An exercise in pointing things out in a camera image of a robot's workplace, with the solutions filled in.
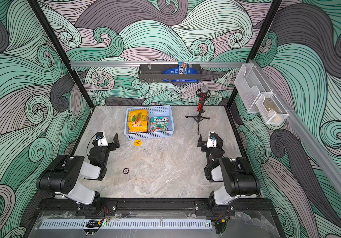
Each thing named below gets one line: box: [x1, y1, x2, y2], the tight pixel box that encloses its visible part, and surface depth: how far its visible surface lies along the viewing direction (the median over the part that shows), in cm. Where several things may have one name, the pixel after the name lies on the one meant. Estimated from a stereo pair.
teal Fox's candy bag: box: [149, 116, 169, 132], surface depth 106 cm
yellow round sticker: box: [133, 139, 142, 147], surface depth 100 cm
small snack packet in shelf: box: [178, 61, 188, 75], surface depth 92 cm
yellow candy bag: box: [127, 109, 148, 133], surface depth 101 cm
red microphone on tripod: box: [185, 85, 211, 135], surface depth 99 cm
